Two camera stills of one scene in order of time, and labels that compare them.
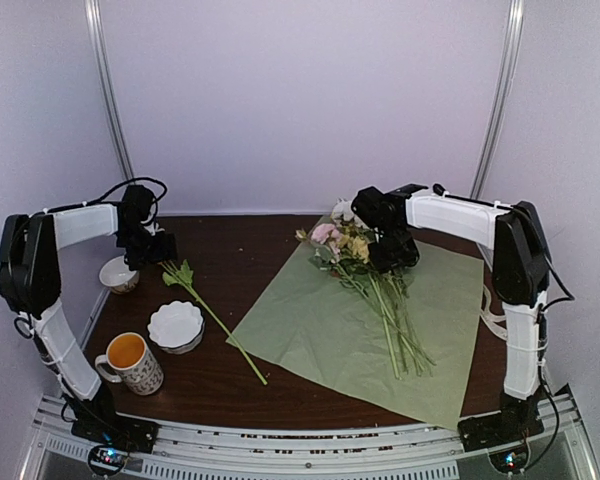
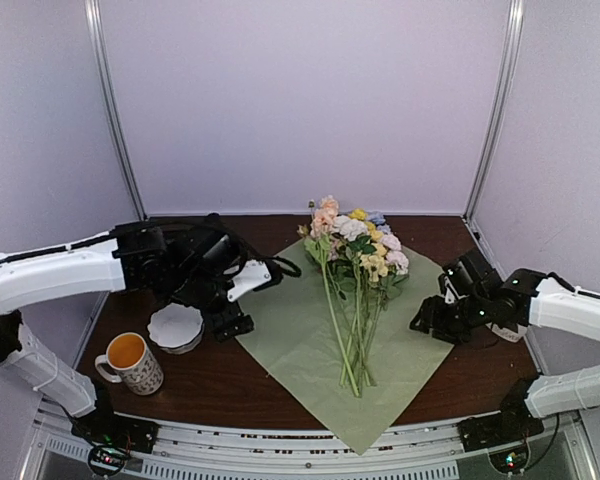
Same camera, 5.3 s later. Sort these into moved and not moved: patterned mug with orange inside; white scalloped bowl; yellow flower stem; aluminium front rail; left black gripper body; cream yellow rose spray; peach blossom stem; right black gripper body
Moved: yellow flower stem; cream yellow rose spray; left black gripper body; right black gripper body; peach blossom stem
Not moved: white scalloped bowl; patterned mug with orange inside; aluminium front rail
